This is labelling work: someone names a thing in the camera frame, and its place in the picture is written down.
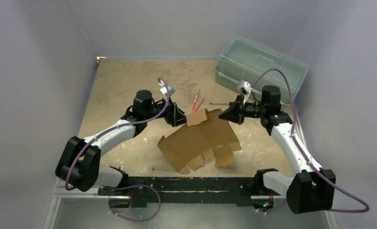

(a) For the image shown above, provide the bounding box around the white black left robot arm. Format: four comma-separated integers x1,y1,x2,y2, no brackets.
55,86,186,195

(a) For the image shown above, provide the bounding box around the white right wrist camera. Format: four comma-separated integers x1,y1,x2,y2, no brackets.
237,80,251,104

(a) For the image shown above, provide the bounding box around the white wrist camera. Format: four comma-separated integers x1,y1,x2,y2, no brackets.
160,85,176,100
237,80,251,104

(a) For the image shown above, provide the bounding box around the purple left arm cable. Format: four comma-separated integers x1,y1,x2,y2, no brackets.
64,77,171,191

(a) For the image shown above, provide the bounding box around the salmon pen middle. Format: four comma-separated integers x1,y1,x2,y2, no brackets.
193,98,204,112

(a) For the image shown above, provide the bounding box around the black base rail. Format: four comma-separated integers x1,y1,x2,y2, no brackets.
98,174,278,208

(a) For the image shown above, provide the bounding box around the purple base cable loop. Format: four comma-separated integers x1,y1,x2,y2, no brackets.
108,185,161,223

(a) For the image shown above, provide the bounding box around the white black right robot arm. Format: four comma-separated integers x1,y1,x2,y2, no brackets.
219,82,336,214

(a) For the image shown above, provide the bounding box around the yellow black screwdriver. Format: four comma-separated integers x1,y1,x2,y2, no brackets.
209,102,234,106

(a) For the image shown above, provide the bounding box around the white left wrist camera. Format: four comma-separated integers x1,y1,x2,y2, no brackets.
160,85,176,100

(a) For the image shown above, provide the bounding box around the brown cardboard box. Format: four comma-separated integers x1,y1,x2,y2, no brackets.
157,109,242,175

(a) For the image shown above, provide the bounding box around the red pen with white label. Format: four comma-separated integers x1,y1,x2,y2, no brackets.
192,89,201,111

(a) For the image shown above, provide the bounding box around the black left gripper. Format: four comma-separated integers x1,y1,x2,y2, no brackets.
144,96,190,126

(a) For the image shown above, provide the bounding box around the clear plastic storage box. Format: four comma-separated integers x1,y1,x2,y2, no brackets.
215,36,309,105

